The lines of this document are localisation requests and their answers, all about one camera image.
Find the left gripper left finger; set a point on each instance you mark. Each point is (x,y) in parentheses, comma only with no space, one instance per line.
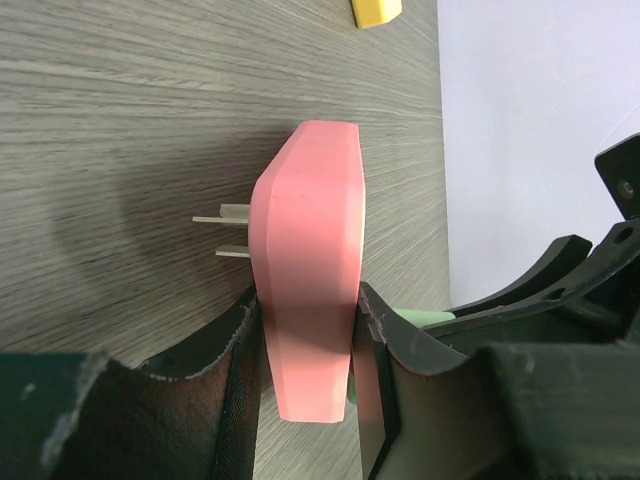
(189,412)

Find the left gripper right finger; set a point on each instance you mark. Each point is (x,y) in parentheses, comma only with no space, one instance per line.
(509,411)

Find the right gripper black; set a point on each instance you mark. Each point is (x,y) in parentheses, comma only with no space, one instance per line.
(576,292)

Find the green usb charger plug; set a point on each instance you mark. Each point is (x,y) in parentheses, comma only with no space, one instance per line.
(418,318)

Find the pink triangular power socket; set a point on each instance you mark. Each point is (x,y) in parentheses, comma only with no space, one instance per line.
(305,223)

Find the yellow usb charger plug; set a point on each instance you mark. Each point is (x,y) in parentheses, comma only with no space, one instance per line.
(372,13)

